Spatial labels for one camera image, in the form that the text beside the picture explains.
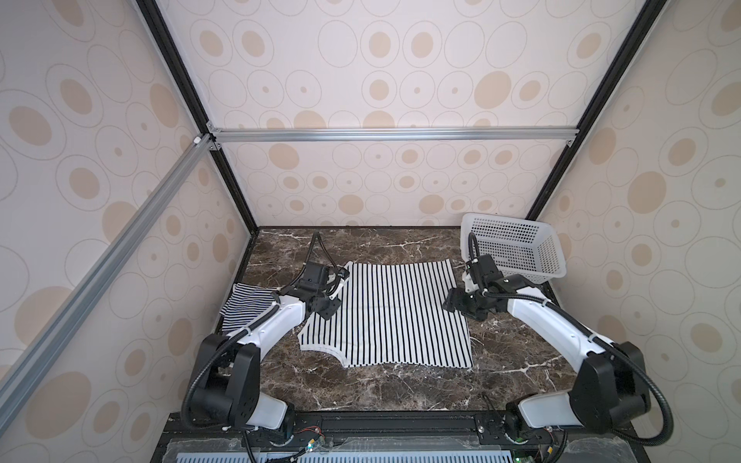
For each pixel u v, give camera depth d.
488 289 0.61
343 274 0.80
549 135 0.93
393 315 0.95
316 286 0.69
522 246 1.13
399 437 0.73
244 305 0.95
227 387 0.42
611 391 0.41
